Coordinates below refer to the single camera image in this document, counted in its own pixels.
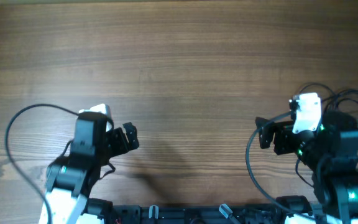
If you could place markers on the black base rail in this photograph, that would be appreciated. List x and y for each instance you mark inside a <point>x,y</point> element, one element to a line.
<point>197,214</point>

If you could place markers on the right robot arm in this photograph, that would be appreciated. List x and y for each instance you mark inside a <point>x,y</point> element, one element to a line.
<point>330,151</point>

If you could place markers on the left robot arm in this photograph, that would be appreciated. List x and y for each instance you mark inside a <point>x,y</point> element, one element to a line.
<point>70,177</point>

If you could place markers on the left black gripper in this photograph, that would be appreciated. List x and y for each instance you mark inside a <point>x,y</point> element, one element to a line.
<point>122,145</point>

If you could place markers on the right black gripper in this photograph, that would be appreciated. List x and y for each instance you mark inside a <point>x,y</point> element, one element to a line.
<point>284,129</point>

